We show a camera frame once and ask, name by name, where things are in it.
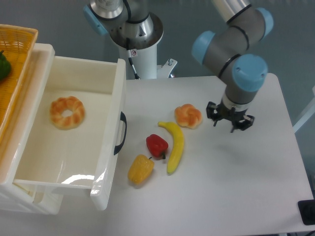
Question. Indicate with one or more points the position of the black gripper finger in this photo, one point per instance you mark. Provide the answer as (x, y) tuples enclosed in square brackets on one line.
[(213, 112), (242, 123)]

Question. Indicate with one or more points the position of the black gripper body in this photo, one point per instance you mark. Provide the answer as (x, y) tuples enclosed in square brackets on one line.
[(235, 117)]

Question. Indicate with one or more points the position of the white top drawer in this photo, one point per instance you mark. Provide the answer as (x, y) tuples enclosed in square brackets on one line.
[(94, 150)]

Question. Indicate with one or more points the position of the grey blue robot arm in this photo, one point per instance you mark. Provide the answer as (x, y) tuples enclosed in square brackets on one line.
[(223, 54)]

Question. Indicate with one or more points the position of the white drawer cabinet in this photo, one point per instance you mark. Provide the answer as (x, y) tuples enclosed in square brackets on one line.
[(22, 147)]

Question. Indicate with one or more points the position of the knotted bread roll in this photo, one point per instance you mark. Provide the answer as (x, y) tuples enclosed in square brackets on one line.
[(188, 116)]

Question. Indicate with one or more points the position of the yellow banana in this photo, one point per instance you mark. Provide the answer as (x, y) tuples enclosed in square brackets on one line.
[(178, 145)]

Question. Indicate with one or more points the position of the red bell pepper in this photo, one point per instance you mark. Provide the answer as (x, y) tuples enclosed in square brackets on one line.
[(157, 146)]

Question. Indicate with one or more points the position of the yellow bell pepper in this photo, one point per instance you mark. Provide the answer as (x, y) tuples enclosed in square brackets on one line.
[(140, 169)]

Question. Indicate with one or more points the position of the black device at edge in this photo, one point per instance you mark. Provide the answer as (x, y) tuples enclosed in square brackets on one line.
[(307, 211)]

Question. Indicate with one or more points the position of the orange woven basket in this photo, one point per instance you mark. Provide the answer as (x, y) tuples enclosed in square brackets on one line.
[(17, 43)]

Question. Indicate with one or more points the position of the green bell pepper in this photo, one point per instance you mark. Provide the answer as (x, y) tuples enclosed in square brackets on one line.
[(5, 66)]

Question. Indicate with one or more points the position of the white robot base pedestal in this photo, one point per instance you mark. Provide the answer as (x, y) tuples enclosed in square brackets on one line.
[(138, 46)]

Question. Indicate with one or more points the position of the ring shaped bread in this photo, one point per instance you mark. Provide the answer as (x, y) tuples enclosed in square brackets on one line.
[(67, 112)]

